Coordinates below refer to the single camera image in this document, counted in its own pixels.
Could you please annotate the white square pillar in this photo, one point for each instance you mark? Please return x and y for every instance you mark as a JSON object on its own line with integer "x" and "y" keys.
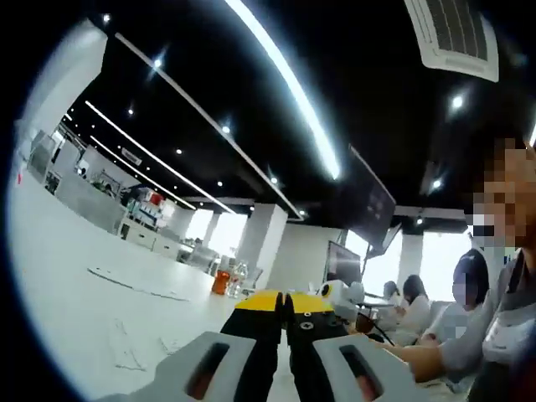
{"x": 268, "y": 238}
{"x": 410, "y": 259}

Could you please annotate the standing dark screen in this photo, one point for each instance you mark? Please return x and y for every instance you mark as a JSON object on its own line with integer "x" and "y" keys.
{"x": 343, "y": 261}

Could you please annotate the clear plastic bottle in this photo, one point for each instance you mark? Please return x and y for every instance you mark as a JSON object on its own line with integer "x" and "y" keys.
{"x": 238, "y": 280}

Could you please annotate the storage shelves with red boxes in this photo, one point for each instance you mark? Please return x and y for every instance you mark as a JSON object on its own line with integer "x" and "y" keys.
{"x": 146, "y": 207}

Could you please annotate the hanging dark monitor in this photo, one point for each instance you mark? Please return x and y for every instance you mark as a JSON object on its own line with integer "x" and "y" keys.
{"x": 372, "y": 205}

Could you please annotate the long bright ceiling light strip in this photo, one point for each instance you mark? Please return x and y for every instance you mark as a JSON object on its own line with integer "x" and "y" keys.
{"x": 293, "y": 84}

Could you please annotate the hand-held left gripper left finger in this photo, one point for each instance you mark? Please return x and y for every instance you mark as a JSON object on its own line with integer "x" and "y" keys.
{"x": 251, "y": 335}

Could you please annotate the large white ceiling air conditioner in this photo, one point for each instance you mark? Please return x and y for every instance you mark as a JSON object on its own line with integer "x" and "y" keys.
{"x": 456, "y": 37}

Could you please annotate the row of white counter cabinets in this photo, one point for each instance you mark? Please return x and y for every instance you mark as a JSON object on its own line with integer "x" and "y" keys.
{"x": 146, "y": 240}

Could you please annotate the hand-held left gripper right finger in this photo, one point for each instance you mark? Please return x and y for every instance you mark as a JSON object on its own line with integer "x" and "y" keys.
{"x": 314, "y": 335}

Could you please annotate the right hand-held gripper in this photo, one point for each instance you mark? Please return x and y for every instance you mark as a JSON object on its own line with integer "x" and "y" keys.
{"x": 341, "y": 297}

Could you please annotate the person in grey shirt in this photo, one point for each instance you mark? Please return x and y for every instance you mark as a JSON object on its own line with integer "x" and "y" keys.
{"x": 506, "y": 326}

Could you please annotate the dark orange drink bottle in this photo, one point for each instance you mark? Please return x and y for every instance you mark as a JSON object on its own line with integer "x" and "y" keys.
{"x": 220, "y": 284}

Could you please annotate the thin ceiling light strip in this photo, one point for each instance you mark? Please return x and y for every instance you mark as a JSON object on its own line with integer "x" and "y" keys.
{"x": 159, "y": 159}

